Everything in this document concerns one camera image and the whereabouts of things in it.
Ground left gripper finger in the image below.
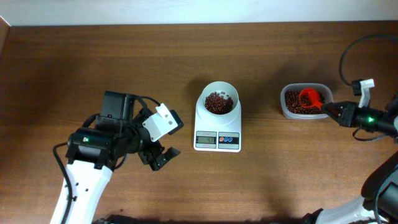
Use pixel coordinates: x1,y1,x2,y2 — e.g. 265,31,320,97
137,141,165,165
150,147,181,171

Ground orange measuring scoop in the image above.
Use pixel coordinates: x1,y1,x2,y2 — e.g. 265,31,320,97
298,88,323,109

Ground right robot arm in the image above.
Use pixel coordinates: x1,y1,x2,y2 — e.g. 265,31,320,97
302,95,397,223

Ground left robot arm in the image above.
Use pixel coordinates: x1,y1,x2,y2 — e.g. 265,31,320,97
51,91,183,223

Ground white digital kitchen scale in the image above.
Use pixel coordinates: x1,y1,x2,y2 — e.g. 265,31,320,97
193,97,243,152

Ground clear plastic bean container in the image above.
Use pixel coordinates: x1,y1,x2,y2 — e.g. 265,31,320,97
280,83,333,120

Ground red beans pile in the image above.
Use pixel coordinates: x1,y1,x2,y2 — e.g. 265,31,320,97
284,90,322,114

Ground red beans in bowl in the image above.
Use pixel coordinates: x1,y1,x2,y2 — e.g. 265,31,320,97
205,92,234,114

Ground white round bowl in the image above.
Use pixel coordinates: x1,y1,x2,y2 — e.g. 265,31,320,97
200,81,239,115

